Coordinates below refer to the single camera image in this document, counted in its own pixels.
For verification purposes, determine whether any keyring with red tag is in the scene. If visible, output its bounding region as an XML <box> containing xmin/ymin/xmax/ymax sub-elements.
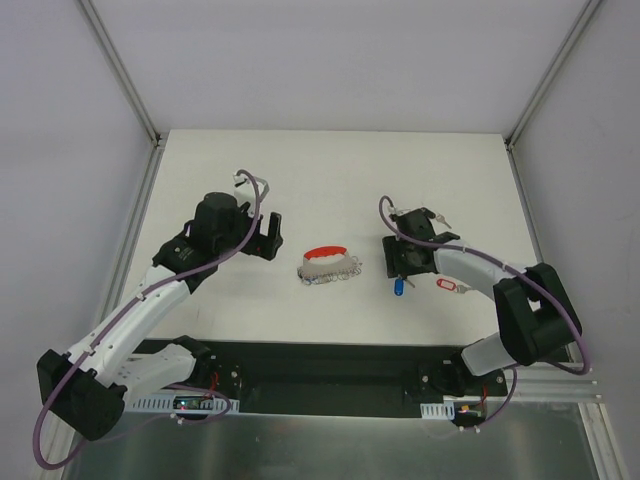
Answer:
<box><xmin>297</xmin><ymin>245</ymin><xmax>362</xmax><ymax>285</ymax></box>

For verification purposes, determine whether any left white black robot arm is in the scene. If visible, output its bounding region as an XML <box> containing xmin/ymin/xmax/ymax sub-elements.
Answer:
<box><xmin>36</xmin><ymin>184</ymin><xmax>283</xmax><ymax>441</ymax></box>

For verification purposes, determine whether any blue head key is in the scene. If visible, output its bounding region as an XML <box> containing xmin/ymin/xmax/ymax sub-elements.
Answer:
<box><xmin>393</xmin><ymin>276</ymin><xmax>415</xmax><ymax>297</ymax></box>

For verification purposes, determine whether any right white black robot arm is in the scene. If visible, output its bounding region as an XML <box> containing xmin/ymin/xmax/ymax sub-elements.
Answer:
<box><xmin>379</xmin><ymin>196</ymin><xmax>585</xmax><ymax>396</ymax></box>

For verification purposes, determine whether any left aluminium table rail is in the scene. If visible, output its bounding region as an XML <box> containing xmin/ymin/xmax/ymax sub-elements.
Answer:
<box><xmin>92</xmin><ymin>143</ymin><xmax>164</xmax><ymax>328</ymax></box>

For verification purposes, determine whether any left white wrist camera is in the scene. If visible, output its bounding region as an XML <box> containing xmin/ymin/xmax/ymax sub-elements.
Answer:
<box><xmin>233</xmin><ymin>174</ymin><xmax>270</xmax><ymax>210</ymax></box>

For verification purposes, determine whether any aluminium table rail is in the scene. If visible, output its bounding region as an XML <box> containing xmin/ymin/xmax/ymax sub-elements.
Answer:
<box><xmin>505</xmin><ymin>146</ymin><xmax>604</xmax><ymax>404</ymax></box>
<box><xmin>92</xmin><ymin>143</ymin><xmax>164</xmax><ymax>328</ymax></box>

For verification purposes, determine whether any right white cable duct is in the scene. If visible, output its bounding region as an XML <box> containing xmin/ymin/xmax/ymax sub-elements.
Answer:
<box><xmin>420</xmin><ymin>400</ymin><xmax>455</xmax><ymax>421</ymax></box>

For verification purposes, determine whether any black head silver key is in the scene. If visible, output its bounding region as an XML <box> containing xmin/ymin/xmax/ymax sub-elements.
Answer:
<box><xmin>434</xmin><ymin>214</ymin><xmax>452</xmax><ymax>229</ymax></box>

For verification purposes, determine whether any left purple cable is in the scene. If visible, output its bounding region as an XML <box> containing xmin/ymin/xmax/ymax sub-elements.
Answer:
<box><xmin>33</xmin><ymin>168</ymin><xmax>264</xmax><ymax>470</ymax></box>

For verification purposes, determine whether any right aluminium frame post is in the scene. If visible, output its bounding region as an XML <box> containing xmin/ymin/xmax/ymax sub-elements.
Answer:
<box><xmin>505</xmin><ymin>0</ymin><xmax>606</xmax><ymax>152</ymax></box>

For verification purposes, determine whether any right aluminium table rail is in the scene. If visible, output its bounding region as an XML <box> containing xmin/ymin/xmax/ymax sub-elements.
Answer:
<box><xmin>505</xmin><ymin>146</ymin><xmax>604</xmax><ymax>404</ymax></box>

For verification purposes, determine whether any red tag key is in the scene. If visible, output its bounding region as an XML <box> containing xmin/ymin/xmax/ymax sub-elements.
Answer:
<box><xmin>436</xmin><ymin>278</ymin><xmax>474</xmax><ymax>294</ymax></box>

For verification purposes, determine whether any aluminium frame post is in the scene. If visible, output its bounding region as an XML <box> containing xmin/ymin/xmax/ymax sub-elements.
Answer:
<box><xmin>75</xmin><ymin>0</ymin><xmax>162</xmax><ymax>147</ymax></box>
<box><xmin>505</xmin><ymin>0</ymin><xmax>606</xmax><ymax>152</ymax></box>

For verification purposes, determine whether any left aluminium frame post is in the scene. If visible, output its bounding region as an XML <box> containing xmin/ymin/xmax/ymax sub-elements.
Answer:
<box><xmin>75</xmin><ymin>0</ymin><xmax>162</xmax><ymax>147</ymax></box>

